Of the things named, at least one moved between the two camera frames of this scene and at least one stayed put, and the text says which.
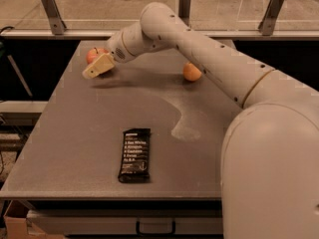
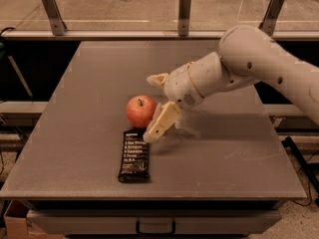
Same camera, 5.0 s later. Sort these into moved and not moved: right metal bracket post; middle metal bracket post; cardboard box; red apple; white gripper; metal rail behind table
Moved: red apple; white gripper
Not moved: metal rail behind table; cardboard box; right metal bracket post; middle metal bracket post
